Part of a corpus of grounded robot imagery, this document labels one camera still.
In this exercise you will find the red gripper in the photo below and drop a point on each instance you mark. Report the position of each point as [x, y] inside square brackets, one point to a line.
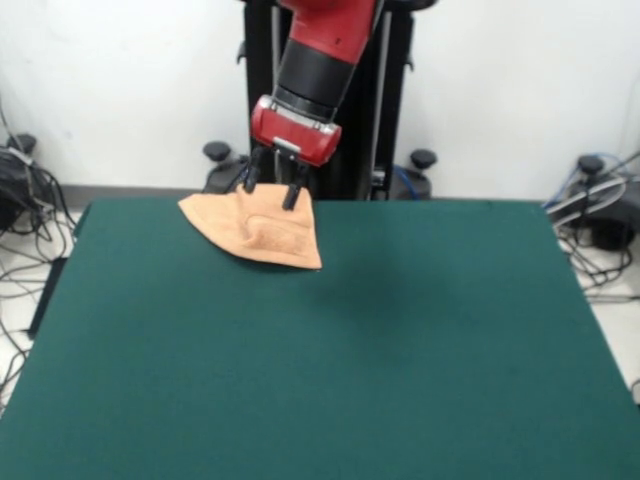
[290, 135]

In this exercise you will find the dark green table cloth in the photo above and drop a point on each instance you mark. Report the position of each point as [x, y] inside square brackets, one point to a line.
[150, 375]

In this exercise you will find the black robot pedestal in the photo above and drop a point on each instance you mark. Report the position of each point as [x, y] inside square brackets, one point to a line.
[390, 100]

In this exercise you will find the tan terry towel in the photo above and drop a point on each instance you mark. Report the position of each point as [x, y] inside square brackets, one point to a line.
[270, 235]

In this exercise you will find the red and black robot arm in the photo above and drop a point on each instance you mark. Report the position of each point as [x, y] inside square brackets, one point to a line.
[325, 50]

